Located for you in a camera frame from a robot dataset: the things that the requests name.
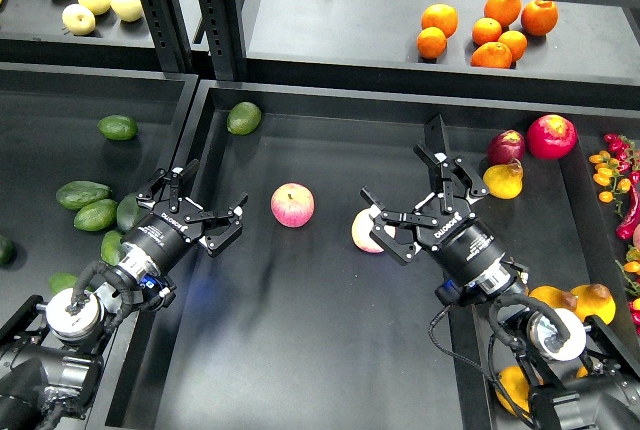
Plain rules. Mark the pale yellow apple right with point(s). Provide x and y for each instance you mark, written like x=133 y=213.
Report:
x=128 y=10

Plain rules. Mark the small orange centre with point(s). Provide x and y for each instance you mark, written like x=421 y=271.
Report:
x=486 y=30

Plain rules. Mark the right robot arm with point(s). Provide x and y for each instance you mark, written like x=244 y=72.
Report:
x=577 y=372

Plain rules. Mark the pale yellow apple front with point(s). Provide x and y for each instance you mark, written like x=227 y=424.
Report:
x=78 y=20

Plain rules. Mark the red chili pepper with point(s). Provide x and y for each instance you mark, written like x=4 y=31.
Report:
x=626 y=228

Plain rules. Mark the green avocado in centre tray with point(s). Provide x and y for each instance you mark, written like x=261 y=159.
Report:
x=243 y=118

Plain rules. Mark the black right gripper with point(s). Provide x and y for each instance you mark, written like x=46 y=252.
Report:
x=461 y=243

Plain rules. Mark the dark avocado left edge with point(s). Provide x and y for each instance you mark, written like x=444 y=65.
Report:
x=7 y=250

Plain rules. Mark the yellow pear brown spot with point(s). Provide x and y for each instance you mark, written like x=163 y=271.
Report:
x=516 y=386

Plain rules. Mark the black centre tray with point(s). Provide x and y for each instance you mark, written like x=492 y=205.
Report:
x=295 y=328

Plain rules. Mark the yellow pear middle of row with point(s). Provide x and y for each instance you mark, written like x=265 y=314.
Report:
x=555 y=297

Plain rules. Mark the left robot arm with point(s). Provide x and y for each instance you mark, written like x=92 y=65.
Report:
x=52 y=351

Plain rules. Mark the bright red apple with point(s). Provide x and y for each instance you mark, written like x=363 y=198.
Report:
x=551 y=136

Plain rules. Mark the pale pink apple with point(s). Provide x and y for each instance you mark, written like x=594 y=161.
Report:
x=360 y=233

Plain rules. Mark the green avocado pile bottom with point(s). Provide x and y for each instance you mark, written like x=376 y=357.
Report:
x=112 y=250

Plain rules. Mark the orange far left top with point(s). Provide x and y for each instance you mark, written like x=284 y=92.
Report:
x=441 y=16

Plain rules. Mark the dark green avocado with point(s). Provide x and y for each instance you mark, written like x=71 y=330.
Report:
x=60 y=281

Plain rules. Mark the green avocado upper left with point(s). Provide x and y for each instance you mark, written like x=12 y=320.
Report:
x=118 y=127

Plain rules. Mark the orange front bottom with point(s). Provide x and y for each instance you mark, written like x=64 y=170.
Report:
x=492 y=55

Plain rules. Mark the orange lower right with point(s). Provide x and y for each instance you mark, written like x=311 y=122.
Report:
x=517 y=43

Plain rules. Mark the dark avocado pile right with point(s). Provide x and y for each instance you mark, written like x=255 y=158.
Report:
x=129 y=213

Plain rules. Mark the orange top centre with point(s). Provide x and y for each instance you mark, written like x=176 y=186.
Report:
x=505 y=12

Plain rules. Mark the dark red apple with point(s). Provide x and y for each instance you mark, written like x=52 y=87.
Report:
x=505 y=147

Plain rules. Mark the green avocado pile top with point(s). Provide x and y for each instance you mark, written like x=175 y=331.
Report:
x=77 y=194

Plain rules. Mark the pink red apple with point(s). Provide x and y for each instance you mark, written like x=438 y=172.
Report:
x=292 y=205

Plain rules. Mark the yellow pear of row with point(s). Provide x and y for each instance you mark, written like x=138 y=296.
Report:
x=594 y=300
x=555 y=297

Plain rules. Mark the cherry tomato bunch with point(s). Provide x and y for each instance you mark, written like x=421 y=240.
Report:
x=616 y=168

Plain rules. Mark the black shelf upright posts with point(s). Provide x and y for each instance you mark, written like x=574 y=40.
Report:
x=203 y=37

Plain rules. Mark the green avocado pile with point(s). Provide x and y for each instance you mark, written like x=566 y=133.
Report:
x=77 y=194
x=112 y=250
x=96 y=216

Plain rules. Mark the orange far left bottom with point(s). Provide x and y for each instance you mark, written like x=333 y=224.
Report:
x=431 y=42

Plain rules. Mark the yellow pear near apples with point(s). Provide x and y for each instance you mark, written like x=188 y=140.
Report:
x=505 y=181

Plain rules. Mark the orange top right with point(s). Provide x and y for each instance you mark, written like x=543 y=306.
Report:
x=539 y=17

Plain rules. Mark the green avocado pile middle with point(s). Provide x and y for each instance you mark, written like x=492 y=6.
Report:
x=96 y=216

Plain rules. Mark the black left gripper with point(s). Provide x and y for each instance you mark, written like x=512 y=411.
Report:
x=163 y=236

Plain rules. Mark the yellow pear right of row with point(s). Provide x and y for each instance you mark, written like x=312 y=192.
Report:
x=594 y=300

